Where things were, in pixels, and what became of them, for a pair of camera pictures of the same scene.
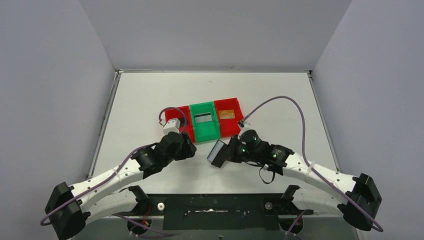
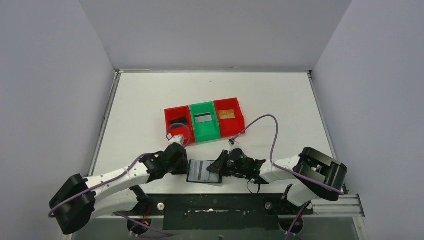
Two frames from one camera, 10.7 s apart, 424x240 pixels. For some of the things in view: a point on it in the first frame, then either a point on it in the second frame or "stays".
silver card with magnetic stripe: x=203 y=117 stays
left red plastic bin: x=183 y=114 stays
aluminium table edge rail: x=105 y=121 stays
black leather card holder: x=217 y=154 to x=198 y=172
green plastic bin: x=205 y=121 stays
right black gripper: x=231 y=149 to x=219 y=167
